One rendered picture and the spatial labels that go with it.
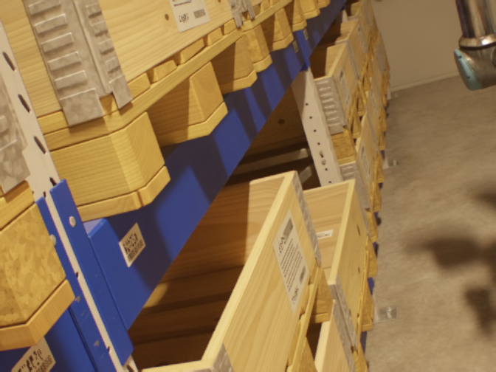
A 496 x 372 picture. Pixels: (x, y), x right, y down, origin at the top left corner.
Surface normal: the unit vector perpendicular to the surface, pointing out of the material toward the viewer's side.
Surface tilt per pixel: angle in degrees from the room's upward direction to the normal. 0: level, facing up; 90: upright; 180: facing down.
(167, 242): 90
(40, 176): 90
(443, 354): 0
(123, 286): 90
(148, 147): 90
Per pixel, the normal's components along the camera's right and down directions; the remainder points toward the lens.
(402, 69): -0.20, 0.33
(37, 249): 0.93, -0.22
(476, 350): -0.30, -0.91
